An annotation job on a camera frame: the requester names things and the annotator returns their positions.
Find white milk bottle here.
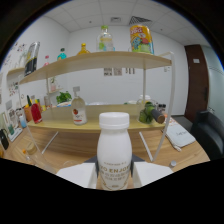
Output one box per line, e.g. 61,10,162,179
96,111,133,191

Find small orange-cap clear bottle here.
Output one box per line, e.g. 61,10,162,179
21,148,34,164

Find blue and white cup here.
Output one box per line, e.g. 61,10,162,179
18,114,28,129

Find white notebook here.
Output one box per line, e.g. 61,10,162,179
165,117,197,149

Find green bottle with dark cap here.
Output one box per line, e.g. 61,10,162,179
138,101,166,125

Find clear bottle with red label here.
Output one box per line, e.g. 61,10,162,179
71,86,88,126

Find black chair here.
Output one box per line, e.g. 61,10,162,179
189,109,224,161

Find white tray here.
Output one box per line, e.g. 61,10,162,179
8,126,24,143

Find green potted plant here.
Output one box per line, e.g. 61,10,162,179
55,90,73,105

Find orange pot with pens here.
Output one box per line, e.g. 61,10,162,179
23,104,34,123

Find black handbag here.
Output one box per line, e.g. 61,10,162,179
0,129,10,150

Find dark brown door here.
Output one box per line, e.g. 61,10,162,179
184,44,210,117

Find two-tier wooden shelf rack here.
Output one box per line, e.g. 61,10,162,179
18,50,177,163

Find teal bottle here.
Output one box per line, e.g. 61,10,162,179
56,47,68,61

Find amber round bottle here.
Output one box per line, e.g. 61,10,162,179
77,42,91,56

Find black and yellow bag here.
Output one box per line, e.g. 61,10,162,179
23,41,41,77

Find yellow snack bag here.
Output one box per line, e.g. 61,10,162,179
129,24,155,55

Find green-cap clear bottle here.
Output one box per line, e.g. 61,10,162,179
96,25,115,53

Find ceiling air vent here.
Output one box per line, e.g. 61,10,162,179
128,15,153,26

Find wall posters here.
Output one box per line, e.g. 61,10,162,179
103,67,136,77

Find wooden wall shelf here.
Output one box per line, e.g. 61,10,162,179
6,66,26,78

